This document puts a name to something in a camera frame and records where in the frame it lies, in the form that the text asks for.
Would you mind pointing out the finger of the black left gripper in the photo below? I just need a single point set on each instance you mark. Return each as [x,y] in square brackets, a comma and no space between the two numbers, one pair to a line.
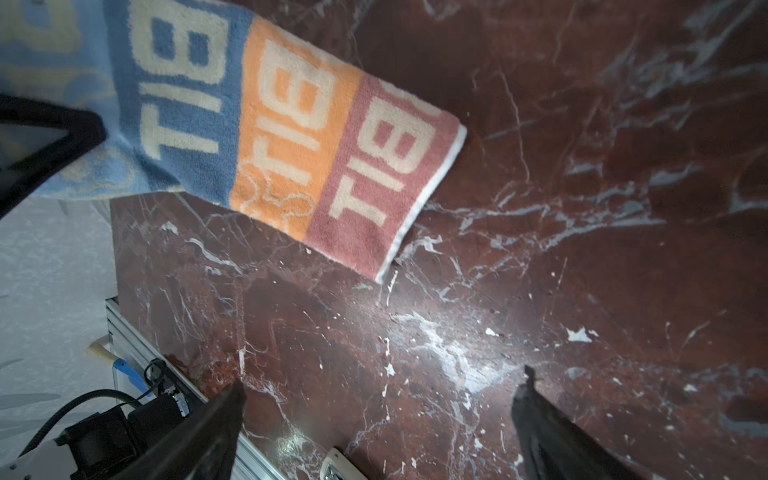
[84,130]

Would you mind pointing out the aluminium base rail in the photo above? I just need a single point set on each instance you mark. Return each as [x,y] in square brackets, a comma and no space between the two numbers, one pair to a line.
[126,342]

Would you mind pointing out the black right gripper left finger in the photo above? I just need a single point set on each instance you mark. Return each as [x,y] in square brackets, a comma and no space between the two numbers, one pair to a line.
[203,446]

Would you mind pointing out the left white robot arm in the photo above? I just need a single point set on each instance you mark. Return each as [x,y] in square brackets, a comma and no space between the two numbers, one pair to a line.
[103,445]

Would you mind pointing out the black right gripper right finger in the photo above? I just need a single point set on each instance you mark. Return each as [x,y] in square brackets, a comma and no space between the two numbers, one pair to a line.
[552,446]

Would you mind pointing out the blue rabbit print towel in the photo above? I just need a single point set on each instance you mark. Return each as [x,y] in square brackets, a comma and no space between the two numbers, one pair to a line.
[208,98]

